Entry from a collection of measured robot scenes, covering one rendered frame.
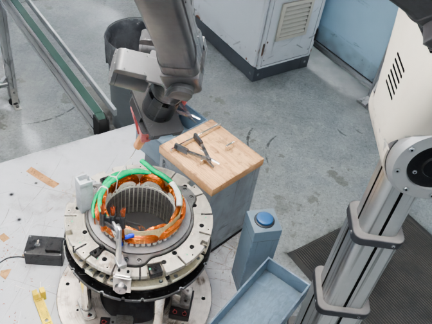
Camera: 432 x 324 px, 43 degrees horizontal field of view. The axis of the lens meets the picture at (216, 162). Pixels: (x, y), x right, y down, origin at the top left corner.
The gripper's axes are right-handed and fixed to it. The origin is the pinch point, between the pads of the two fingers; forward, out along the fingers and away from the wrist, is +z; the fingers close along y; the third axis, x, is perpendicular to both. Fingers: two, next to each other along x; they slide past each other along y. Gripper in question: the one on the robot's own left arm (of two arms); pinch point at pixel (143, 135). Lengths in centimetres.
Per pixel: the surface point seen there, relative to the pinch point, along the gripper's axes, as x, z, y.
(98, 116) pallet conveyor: 24, 79, -50
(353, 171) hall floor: 176, 135, -22
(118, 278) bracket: -7.6, 18.7, 20.3
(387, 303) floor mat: 132, 111, 48
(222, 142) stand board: 34.3, 28.7, -8.1
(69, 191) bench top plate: 2, 67, -19
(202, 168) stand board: 24.5, 27.0, -1.4
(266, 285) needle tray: 22.6, 18.7, 31.6
